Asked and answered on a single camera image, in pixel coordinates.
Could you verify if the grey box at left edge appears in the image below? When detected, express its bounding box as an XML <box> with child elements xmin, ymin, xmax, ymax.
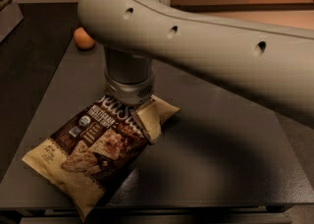
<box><xmin>0</xmin><ymin>0</ymin><xmax>24</xmax><ymax>42</ymax></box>

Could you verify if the orange fruit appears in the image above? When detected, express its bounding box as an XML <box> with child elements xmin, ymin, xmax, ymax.
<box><xmin>74</xmin><ymin>28</ymin><xmax>95</xmax><ymax>50</ymax></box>

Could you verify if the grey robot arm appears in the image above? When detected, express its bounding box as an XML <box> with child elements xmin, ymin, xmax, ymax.
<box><xmin>78</xmin><ymin>0</ymin><xmax>314</xmax><ymax>126</ymax></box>

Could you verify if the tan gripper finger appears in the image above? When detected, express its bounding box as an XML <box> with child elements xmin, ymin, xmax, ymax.
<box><xmin>131</xmin><ymin>100</ymin><xmax>161</xmax><ymax>143</ymax></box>

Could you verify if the brown sea salt chip bag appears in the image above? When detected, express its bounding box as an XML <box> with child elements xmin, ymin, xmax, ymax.
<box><xmin>23</xmin><ymin>94</ymin><xmax>180</xmax><ymax>219</ymax></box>

